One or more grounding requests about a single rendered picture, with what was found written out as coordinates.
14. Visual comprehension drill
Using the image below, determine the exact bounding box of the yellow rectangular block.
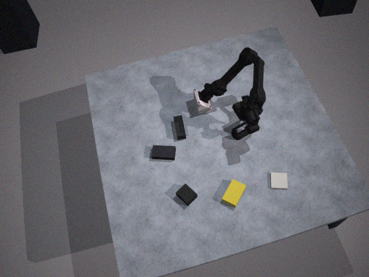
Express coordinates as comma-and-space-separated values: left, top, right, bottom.
222, 180, 246, 208

